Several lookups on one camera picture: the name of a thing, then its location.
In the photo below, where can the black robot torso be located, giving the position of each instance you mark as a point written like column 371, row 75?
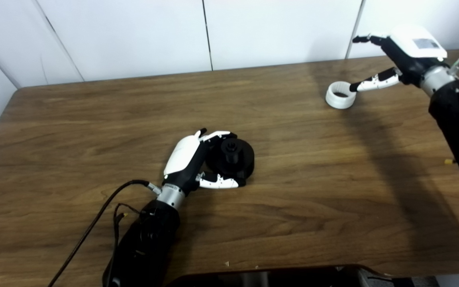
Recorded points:
column 253, row 279

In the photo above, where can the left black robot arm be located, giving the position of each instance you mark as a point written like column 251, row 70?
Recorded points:
column 146, row 239

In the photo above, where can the round black part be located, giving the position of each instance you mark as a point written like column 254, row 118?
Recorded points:
column 241, row 159

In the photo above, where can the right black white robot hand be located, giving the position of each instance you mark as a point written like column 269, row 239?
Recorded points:
column 408, row 52

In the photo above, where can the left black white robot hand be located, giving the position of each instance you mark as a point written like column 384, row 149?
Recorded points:
column 181, row 157

